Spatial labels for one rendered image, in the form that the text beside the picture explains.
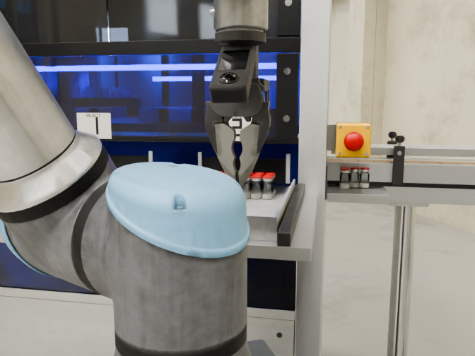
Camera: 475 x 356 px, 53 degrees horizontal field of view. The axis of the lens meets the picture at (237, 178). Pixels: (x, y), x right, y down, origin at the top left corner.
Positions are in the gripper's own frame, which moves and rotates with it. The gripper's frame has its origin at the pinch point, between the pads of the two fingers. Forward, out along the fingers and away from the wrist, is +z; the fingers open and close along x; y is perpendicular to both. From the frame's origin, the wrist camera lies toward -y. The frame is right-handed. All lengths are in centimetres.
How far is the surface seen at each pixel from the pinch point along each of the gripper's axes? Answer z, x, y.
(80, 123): -5, 45, 38
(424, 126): 13, -98, 401
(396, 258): 28, -30, 54
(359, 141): -2.5, -18.6, 34.7
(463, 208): 79, -124, 352
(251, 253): 10.5, -2.3, -1.7
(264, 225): 6.9, -3.8, 0.6
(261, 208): 8.9, -0.8, 19.8
